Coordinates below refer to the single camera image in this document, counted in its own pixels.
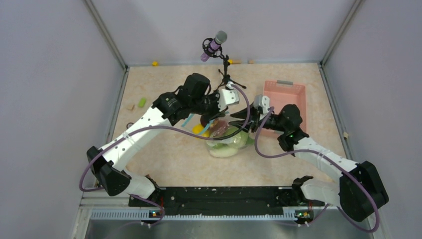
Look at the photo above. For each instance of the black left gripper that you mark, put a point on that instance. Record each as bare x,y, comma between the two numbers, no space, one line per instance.
217,112

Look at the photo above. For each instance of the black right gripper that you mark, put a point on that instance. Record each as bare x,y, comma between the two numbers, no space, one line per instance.
242,114

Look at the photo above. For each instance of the red apple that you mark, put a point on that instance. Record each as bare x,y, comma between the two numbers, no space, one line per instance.
206,119

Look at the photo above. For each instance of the green cabbage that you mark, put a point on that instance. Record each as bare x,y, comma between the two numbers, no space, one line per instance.
240,140

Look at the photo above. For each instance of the red grapes bunch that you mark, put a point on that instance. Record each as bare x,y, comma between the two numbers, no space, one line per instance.
218,128

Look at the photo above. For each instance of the yellow lemon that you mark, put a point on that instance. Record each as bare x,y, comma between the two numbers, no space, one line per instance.
200,131

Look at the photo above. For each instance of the clear zip bag blue zipper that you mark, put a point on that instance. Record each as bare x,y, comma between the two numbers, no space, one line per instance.
215,142

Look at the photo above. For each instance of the pink plastic perforated basket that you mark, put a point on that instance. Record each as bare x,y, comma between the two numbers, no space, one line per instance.
282,93

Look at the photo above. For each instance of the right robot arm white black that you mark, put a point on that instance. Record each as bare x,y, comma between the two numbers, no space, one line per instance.
357,188

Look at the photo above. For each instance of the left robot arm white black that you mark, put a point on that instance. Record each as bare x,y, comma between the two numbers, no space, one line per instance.
108,163

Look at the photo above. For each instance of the green toy block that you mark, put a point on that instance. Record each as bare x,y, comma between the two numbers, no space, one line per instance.
142,102

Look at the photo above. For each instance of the grey purple microphone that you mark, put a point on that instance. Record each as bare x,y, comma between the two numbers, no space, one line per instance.
212,47

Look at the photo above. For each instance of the small wooden cube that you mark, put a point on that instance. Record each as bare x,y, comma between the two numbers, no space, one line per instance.
130,107

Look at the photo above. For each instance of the wooden peg at wall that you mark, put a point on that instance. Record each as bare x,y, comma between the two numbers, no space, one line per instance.
234,61

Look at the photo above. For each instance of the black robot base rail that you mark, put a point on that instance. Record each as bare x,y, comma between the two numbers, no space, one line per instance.
225,201

